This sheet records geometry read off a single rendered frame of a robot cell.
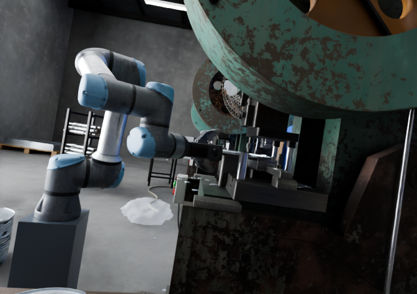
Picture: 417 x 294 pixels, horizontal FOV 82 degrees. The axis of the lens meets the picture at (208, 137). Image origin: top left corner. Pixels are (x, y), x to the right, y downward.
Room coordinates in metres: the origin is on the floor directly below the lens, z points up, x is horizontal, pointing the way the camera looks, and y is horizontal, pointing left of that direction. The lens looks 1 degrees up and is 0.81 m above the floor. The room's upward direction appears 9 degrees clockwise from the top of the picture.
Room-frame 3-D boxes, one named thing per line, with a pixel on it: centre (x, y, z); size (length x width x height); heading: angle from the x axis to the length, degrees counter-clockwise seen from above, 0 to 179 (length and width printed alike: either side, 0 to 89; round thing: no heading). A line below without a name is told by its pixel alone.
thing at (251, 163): (0.97, -0.24, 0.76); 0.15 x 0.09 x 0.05; 3
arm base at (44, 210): (0.91, 0.52, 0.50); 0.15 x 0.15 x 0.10
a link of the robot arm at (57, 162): (0.91, 0.51, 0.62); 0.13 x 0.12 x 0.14; 126
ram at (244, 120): (0.96, -0.20, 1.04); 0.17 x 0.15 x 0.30; 93
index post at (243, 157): (0.78, -0.12, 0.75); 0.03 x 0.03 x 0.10; 3
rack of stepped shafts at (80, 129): (2.98, 1.48, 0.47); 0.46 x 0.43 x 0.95; 73
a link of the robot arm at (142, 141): (0.62, 0.14, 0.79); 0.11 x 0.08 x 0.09; 145
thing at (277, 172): (0.80, -0.25, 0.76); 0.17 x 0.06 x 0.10; 3
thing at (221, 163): (0.96, -0.07, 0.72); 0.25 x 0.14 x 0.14; 93
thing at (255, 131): (0.97, -0.25, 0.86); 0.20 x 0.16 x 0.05; 3
